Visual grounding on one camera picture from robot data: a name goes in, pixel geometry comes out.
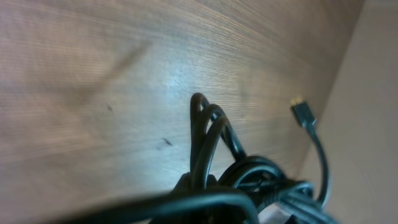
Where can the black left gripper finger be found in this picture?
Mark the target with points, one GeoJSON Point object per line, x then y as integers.
{"type": "Point", "coordinates": [185, 182]}

